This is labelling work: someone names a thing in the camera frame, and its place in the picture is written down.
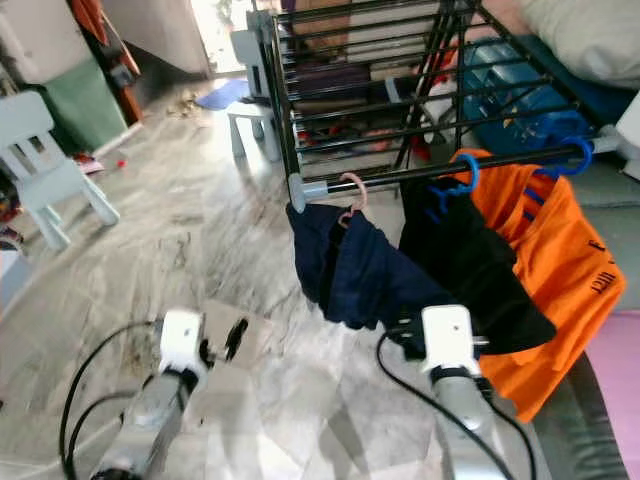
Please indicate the black metal drying rack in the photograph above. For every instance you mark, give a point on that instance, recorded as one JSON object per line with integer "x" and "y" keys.
{"x": 390, "y": 178}

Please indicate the blue plastic hanger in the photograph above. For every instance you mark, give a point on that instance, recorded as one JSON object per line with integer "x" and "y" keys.
{"x": 588, "y": 155}
{"x": 472, "y": 170}

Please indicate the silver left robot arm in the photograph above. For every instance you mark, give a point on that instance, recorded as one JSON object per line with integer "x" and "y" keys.
{"x": 145, "y": 420}

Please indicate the blue floor mat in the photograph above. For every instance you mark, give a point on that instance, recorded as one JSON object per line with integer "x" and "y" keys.
{"x": 222, "y": 95}

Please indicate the white cabinet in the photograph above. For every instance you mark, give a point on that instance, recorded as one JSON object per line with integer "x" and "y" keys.
{"x": 35, "y": 40}

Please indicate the orange shirt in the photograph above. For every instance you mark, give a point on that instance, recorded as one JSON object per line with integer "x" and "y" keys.
{"x": 550, "y": 260}

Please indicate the black garment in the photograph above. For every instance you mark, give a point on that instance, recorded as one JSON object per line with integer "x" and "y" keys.
{"x": 460, "y": 260}

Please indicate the green bin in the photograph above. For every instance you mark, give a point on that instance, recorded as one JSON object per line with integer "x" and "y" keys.
{"x": 85, "y": 105}

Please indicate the white storage box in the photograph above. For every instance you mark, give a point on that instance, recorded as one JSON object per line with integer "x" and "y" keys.
{"x": 630, "y": 150}

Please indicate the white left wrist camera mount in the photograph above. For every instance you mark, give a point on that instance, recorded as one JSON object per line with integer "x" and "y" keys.
{"x": 183, "y": 340}

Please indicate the white plastic kid chair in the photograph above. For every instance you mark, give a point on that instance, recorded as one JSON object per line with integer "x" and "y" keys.
{"x": 250, "y": 110}
{"x": 50, "y": 170}

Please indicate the blue plastic storage box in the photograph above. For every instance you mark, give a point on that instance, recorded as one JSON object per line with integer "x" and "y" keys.
{"x": 510, "y": 100}

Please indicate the pink mattress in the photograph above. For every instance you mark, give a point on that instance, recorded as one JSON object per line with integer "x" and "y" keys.
{"x": 620, "y": 360}

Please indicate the beige pillow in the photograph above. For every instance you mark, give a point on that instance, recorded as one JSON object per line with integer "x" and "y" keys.
{"x": 590, "y": 35}

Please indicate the pink plastic hanger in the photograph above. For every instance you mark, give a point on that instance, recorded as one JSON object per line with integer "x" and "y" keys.
{"x": 360, "y": 188}

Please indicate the navy blue garment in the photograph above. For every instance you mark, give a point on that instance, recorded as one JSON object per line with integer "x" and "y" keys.
{"x": 345, "y": 270}

